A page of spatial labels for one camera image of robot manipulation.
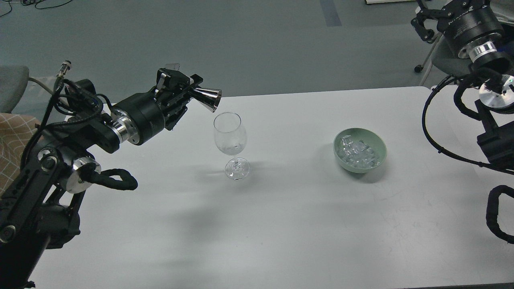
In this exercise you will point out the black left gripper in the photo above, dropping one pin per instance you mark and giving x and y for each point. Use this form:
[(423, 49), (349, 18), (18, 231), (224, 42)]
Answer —
[(147, 114)]

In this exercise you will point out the clear wine glass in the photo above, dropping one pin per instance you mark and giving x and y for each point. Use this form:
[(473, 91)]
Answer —
[(230, 137)]

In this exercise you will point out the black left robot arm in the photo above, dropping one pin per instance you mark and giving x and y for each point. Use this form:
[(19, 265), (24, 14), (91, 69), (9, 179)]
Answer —
[(40, 209)]

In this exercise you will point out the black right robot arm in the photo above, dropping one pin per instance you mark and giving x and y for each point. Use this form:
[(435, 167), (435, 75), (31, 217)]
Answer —
[(485, 89)]

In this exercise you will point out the green bowl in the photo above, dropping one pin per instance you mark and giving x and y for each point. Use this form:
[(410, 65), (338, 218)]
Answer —
[(367, 136)]

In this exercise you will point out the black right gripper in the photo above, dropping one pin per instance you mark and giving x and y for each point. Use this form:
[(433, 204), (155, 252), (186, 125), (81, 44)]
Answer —
[(470, 28)]

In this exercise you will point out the pile of clear ice cubes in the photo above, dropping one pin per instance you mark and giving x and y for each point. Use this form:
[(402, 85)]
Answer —
[(357, 154)]

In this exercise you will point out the seated person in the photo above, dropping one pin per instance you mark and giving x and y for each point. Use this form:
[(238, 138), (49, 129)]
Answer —
[(503, 10)]

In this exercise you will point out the silver metal jigger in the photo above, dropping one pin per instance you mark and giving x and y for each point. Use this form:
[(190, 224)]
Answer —
[(209, 98)]

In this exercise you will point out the checkered beige cushion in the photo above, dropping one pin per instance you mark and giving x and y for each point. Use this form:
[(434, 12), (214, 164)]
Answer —
[(15, 132)]

